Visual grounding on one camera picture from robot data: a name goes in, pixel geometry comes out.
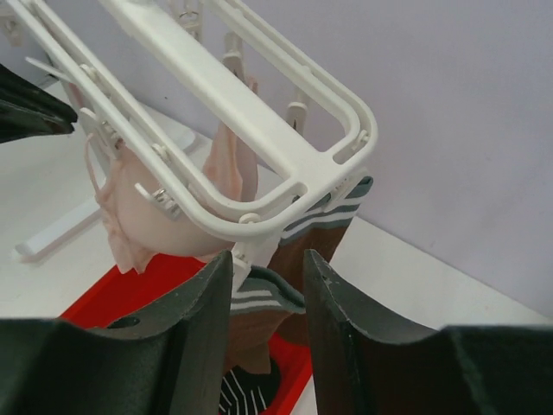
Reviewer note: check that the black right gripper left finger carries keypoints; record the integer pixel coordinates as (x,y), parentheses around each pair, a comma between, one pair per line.
(166,358)

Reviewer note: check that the pale pink sock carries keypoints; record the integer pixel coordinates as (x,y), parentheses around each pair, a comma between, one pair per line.
(231,166)

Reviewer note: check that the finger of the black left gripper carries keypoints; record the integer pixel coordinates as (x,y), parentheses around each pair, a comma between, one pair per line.
(28,111)

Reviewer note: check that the black striped sock upper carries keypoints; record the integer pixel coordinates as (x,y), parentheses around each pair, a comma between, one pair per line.
(244,393)

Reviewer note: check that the white clip sock hanger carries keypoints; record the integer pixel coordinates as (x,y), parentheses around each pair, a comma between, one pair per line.
(307,174)

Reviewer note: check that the brown sock striped cuff long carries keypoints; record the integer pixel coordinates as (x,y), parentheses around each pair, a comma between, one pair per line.
(321,228)

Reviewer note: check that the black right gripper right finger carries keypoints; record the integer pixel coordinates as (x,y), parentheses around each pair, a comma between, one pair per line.
(367,359)

